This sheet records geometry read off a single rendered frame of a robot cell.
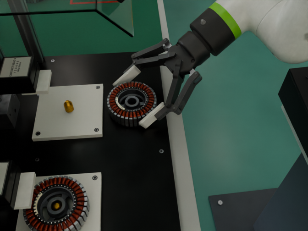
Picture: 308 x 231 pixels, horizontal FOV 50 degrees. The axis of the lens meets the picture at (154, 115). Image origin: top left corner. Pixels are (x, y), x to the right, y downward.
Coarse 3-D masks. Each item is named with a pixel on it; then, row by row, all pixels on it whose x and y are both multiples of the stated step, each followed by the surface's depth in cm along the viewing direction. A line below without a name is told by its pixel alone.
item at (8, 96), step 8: (0, 96) 73; (8, 96) 73; (16, 96) 77; (0, 104) 72; (8, 104) 72; (16, 104) 76; (0, 112) 70; (8, 112) 71; (16, 112) 76; (0, 120) 72; (8, 120) 72; (0, 128) 74; (8, 128) 74
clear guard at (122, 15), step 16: (0, 0) 54; (16, 0) 54; (32, 0) 54; (48, 0) 54; (64, 0) 54; (80, 0) 54; (96, 0) 54; (112, 0) 58; (128, 0) 62; (112, 16) 55; (128, 16) 59; (128, 32) 56
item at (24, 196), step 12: (0, 168) 51; (12, 168) 52; (0, 180) 50; (12, 180) 52; (24, 180) 54; (0, 192) 49; (12, 192) 51; (24, 192) 53; (0, 204) 50; (12, 204) 51; (24, 204) 52
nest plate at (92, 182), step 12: (36, 180) 65; (48, 180) 65; (84, 180) 65; (96, 180) 65; (96, 192) 64; (72, 204) 62; (96, 204) 62; (48, 216) 61; (96, 216) 61; (24, 228) 59; (84, 228) 59; (96, 228) 59
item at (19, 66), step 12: (12, 60) 66; (24, 60) 66; (0, 72) 64; (12, 72) 64; (24, 72) 64; (36, 72) 67; (48, 72) 70; (0, 84) 64; (12, 84) 64; (24, 84) 64; (36, 84) 67; (48, 84) 68
